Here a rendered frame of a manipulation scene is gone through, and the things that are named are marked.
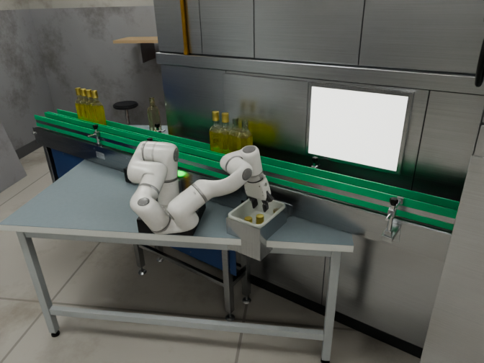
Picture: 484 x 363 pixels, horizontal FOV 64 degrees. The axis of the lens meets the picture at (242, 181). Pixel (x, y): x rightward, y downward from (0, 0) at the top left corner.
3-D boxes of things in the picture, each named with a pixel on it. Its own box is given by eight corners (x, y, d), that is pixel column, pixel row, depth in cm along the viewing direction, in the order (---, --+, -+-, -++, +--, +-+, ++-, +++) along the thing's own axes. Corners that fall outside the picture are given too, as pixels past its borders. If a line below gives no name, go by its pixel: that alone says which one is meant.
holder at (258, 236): (292, 216, 175) (293, 201, 172) (260, 245, 155) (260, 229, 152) (261, 206, 184) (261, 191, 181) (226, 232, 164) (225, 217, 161)
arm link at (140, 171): (162, 198, 152) (124, 194, 155) (180, 153, 166) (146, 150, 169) (155, 184, 144) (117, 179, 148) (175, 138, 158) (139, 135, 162)
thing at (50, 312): (330, 366, 190) (342, 246, 159) (50, 337, 211) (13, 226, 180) (328, 351, 198) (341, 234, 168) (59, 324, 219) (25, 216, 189)
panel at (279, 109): (401, 173, 160) (415, 91, 146) (399, 176, 158) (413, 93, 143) (228, 137, 208) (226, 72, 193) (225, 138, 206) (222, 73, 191)
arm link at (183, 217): (177, 171, 145) (191, 194, 156) (131, 206, 140) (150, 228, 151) (200, 193, 134) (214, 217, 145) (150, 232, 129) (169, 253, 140)
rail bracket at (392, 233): (400, 239, 151) (409, 188, 141) (387, 261, 138) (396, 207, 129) (387, 235, 153) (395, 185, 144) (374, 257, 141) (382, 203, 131)
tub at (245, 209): (287, 220, 171) (287, 203, 168) (260, 245, 155) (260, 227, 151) (254, 210, 180) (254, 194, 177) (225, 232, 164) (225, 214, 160)
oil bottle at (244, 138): (253, 171, 190) (253, 130, 181) (247, 175, 186) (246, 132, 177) (244, 168, 193) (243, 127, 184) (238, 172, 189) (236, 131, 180)
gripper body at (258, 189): (269, 171, 152) (273, 193, 159) (248, 166, 157) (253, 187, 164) (259, 183, 147) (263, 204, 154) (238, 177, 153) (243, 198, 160)
